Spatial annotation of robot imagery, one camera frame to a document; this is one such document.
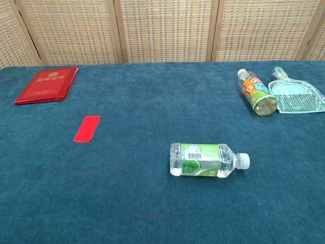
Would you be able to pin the red plastic piece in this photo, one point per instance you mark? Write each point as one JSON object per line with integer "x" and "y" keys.
{"x": 87, "y": 128}

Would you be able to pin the blue table cloth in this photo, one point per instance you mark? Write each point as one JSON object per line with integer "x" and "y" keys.
{"x": 142, "y": 198}

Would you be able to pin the pale green plastic dustpan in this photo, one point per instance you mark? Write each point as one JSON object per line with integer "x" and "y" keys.
{"x": 292, "y": 94}

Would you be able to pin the red certificate booklet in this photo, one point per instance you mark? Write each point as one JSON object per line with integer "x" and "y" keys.
{"x": 47, "y": 85}

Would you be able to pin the orange cartoon-label drink bottle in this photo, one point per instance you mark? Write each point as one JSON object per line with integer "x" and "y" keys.
{"x": 256, "y": 93}

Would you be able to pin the woven wooden folding screen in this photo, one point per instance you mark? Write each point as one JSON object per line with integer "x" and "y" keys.
{"x": 162, "y": 30}

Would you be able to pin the clear green-label water bottle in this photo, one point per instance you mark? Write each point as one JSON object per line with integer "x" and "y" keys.
{"x": 203, "y": 160}

